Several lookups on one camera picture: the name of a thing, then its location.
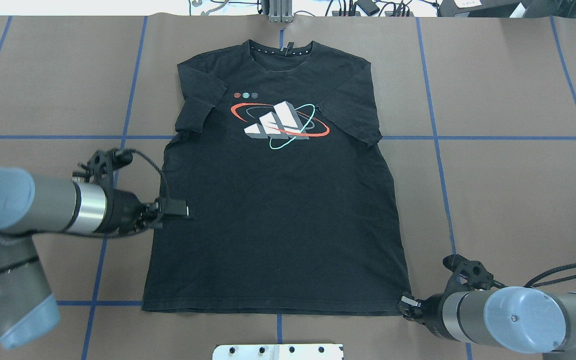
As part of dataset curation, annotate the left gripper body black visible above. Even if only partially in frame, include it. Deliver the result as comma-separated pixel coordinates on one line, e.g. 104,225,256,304
103,190,158,237

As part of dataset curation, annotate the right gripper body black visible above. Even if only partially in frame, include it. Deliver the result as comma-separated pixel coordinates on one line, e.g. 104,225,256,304
413,293,449,337

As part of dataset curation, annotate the black graphic t-shirt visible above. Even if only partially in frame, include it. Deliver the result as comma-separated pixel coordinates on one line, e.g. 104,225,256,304
141,39,410,316

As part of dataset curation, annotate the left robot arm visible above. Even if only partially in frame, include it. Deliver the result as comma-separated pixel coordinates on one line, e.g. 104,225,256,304
0,167,191,350

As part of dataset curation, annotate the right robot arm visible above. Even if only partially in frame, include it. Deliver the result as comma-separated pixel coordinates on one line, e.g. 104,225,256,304
398,286,576,360

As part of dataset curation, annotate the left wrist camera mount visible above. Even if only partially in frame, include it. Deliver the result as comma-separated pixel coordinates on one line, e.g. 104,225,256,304
71,148,133,191

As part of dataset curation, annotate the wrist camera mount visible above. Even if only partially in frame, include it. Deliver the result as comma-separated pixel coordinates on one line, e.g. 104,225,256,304
71,148,133,191
442,254,507,296

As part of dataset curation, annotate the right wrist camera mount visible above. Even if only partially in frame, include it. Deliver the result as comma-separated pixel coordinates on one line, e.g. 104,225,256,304
442,254,507,296

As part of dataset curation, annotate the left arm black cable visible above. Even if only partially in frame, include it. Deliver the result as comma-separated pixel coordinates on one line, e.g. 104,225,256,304
113,148,171,211

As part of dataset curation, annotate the white camera stand base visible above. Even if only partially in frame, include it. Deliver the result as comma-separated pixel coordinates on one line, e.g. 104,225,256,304
212,343,345,360

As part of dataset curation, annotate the aluminium frame post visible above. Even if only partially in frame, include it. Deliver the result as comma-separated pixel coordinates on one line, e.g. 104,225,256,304
260,0,294,24

